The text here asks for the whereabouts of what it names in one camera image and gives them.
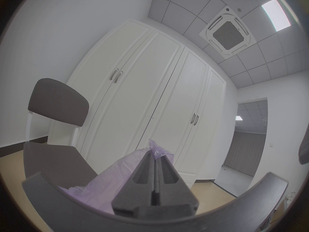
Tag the white ceiling air conditioner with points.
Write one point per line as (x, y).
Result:
(228, 31)

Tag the grey curtain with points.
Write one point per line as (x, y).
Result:
(243, 151)

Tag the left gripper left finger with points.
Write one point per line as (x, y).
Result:
(130, 192)

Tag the ceiling light panel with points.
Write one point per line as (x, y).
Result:
(276, 14)
(239, 118)

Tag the purple plastic bag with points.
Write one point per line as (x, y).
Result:
(115, 175)

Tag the white wardrobe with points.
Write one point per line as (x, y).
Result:
(144, 81)

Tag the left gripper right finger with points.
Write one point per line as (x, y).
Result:
(178, 192)

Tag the grey and white chair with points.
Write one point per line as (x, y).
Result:
(58, 103)

